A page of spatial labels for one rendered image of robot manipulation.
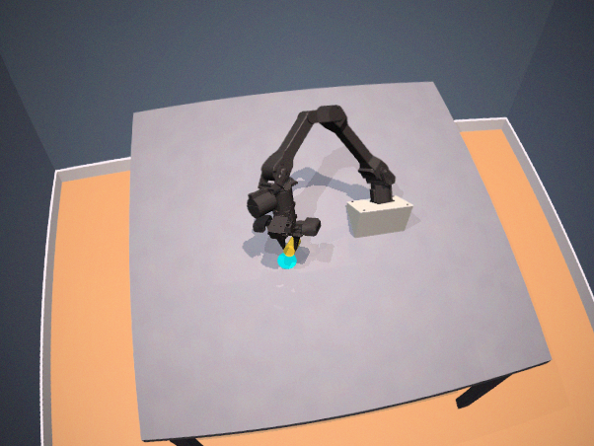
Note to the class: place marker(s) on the yellow cylinder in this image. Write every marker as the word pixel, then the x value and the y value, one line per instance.
pixel 289 249

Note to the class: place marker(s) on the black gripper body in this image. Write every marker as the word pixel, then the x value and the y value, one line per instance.
pixel 309 227

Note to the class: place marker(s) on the cyan circle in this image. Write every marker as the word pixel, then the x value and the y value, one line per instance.
pixel 286 262

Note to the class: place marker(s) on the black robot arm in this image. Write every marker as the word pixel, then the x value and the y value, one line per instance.
pixel 278 167

